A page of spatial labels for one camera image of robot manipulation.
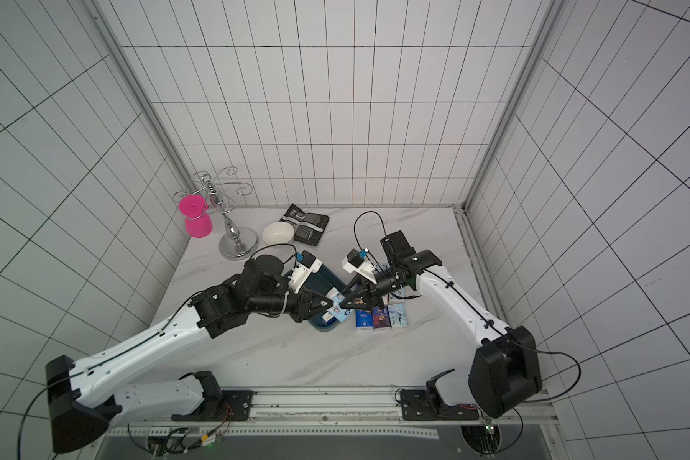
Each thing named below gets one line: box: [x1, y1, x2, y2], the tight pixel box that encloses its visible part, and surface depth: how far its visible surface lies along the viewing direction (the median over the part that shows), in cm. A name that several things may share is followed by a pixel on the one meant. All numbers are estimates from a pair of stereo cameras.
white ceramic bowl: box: [262, 221, 296, 246], surface depth 109 cm
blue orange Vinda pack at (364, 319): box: [355, 309, 374, 330], surface depth 87 cm
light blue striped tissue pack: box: [387, 302, 409, 328], surface depth 88 cm
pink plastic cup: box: [179, 194, 213, 239], surface depth 83 cm
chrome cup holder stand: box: [191, 165, 260, 262], surface depth 102 cm
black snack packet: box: [279, 203, 330, 247], surface depth 114 cm
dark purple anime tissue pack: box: [371, 304, 392, 331], surface depth 87 cm
